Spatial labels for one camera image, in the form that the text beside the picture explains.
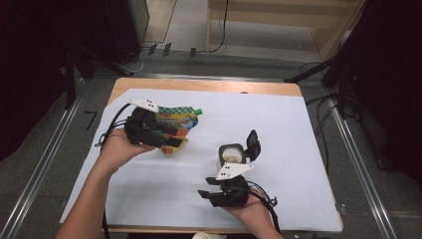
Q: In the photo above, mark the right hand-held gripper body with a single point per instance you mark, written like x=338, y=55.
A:
x=234, y=191

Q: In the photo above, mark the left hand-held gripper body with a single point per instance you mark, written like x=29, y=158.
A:
x=142, y=129

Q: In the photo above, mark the yellow spouted sauce pouch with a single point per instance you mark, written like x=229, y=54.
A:
x=185, y=119

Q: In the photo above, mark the person's right hand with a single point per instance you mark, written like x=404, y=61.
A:
x=257, y=214

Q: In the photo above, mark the person's left hand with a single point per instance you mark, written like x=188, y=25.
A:
x=116, y=149

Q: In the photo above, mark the white paper cup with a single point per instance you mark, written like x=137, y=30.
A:
x=207, y=236

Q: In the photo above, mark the black metal stand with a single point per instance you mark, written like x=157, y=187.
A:
x=70, y=83
x=308, y=71

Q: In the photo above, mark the black cabinet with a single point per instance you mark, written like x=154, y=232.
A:
x=126, y=26

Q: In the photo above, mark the dark curtain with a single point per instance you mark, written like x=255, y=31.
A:
x=391, y=83
x=30, y=66

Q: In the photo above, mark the metal floor rail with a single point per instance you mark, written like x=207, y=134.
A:
x=361, y=166
x=205, y=77
x=41, y=166

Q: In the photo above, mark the black floor bracket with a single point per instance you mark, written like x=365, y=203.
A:
x=152, y=49
x=192, y=52
x=166, y=49

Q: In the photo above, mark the light wooden shelf frame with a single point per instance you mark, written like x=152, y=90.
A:
x=265, y=13

